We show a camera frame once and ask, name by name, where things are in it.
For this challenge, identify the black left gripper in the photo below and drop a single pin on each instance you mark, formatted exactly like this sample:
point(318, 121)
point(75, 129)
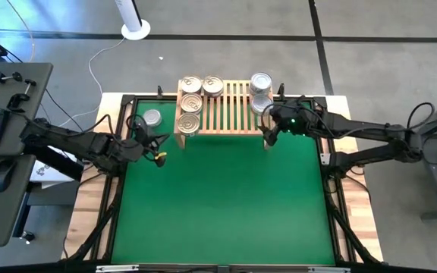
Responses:
point(159, 161)

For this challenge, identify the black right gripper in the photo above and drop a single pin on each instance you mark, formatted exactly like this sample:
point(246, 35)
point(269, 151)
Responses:
point(279, 117)

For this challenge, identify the gold-lid red-blue label can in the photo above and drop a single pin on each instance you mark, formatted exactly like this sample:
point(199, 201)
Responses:
point(188, 123)
point(191, 103)
point(190, 84)
point(212, 85)

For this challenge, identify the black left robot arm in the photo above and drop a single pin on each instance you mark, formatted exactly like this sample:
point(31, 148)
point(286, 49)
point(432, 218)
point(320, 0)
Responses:
point(85, 146)

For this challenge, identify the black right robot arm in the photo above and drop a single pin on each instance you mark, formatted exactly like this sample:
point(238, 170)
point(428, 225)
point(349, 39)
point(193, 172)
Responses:
point(374, 130)

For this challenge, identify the wooden slatted shelf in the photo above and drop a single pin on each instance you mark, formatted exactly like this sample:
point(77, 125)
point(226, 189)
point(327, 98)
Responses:
point(226, 110)

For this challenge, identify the yellow label tag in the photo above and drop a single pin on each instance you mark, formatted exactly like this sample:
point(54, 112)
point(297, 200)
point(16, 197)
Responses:
point(161, 154)

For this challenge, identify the green table mat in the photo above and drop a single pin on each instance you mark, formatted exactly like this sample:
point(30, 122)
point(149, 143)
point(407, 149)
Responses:
point(222, 212)

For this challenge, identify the black diagonal support beam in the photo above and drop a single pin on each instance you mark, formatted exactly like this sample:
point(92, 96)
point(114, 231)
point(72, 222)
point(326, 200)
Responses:
point(55, 165)

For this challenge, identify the white printed box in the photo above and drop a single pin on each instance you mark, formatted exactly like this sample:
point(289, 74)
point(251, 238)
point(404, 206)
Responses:
point(46, 172)

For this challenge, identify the silver aluminium bar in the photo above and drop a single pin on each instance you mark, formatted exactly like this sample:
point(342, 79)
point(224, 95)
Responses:
point(118, 268)
point(328, 269)

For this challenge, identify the black computer mouse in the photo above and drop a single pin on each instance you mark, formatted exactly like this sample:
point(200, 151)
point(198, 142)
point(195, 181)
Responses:
point(2, 176)

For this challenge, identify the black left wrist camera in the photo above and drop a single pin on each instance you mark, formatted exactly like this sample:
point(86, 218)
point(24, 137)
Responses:
point(142, 134)

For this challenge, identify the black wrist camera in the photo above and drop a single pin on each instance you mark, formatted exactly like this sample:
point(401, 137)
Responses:
point(298, 104)
point(142, 134)

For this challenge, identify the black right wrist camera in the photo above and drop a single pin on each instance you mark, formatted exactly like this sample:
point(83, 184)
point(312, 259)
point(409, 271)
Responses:
point(298, 104)

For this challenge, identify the black aluminium table frame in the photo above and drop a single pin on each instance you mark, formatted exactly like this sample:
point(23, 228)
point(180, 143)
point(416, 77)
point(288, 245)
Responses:
point(150, 98)

